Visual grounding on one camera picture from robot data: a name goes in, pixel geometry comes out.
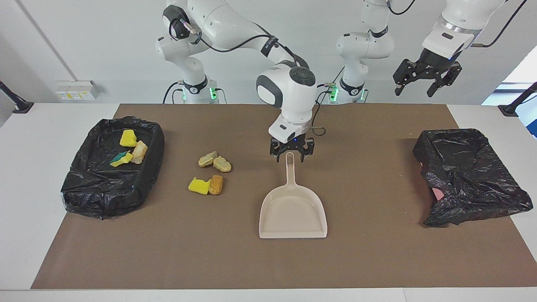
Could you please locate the orange striped beige sponge scrap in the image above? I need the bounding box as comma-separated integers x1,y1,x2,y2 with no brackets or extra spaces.
130,140,149,164

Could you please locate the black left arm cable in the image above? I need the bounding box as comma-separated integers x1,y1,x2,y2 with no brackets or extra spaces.
386,0,529,47

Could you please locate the green and yellow sponge scrap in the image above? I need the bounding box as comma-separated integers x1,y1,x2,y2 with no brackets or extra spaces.
110,151,134,167

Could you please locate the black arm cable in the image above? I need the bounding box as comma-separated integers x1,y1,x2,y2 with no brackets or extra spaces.
386,0,529,47
170,17,327,136

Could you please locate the white wall socket strip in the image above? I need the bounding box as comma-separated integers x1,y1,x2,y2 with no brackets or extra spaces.
56,80,101,102

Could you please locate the beige plastic dustpan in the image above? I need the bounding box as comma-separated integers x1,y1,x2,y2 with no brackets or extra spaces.
258,152,328,239

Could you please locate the black left base cable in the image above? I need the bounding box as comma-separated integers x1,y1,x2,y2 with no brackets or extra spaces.
317,67,345,104

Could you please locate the black clamp post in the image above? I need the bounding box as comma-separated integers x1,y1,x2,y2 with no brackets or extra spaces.
498,82,537,117
0,81,34,114

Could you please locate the black base cable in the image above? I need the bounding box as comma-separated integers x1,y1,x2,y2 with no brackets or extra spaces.
163,82,185,104
317,67,345,104

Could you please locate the pale grey-beige sponge scrap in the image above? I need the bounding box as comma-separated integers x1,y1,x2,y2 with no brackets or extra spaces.
198,151,218,168

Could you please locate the rectangular bin with black bag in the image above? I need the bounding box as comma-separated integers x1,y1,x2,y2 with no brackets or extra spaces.
60,117,165,220

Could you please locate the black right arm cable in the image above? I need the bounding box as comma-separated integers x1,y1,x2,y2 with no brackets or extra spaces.
170,17,327,136

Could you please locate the pink bin with black bag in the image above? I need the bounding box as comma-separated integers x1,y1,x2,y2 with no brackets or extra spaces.
413,128,534,227

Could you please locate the brown table mat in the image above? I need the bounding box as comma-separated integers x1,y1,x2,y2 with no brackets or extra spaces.
31,104,537,290

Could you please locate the black right base cable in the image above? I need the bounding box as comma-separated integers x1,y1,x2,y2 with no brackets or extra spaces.
163,82,185,104

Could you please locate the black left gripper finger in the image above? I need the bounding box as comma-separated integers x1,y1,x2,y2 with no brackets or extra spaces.
393,59,420,96
427,63,462,98

